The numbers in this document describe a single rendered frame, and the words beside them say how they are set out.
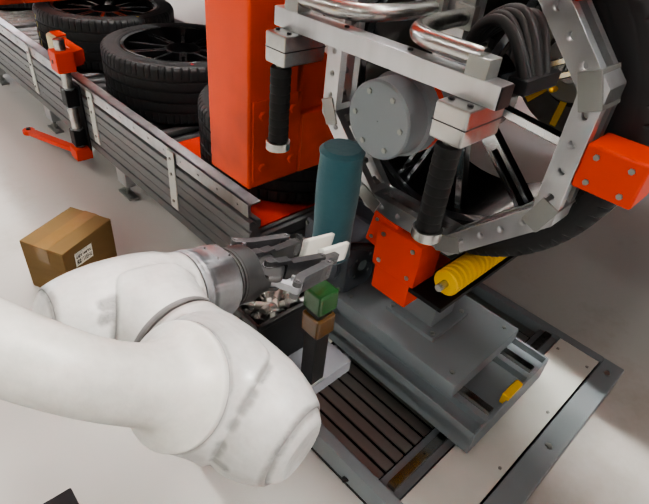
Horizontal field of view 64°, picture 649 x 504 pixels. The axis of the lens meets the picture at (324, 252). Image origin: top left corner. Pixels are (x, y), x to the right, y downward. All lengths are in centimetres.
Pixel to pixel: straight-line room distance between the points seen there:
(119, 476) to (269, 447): 99
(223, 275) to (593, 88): 56
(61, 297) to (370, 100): 55
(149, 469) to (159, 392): 100
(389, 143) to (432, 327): 66
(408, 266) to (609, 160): 45
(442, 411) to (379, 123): 73
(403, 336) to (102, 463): 78
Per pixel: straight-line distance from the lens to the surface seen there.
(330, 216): 104
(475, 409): 133
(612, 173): 84
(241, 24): 115
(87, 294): 51
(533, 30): 75
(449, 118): 67
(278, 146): 94
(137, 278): 52
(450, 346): 136
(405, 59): 74
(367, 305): 141
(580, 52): 83
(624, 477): 162
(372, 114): 86
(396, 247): 110
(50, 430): 150
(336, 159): 97
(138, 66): 218
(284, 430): 41
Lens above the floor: 117
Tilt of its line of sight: 37 degrees down
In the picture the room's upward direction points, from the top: 7 degrees clockwise
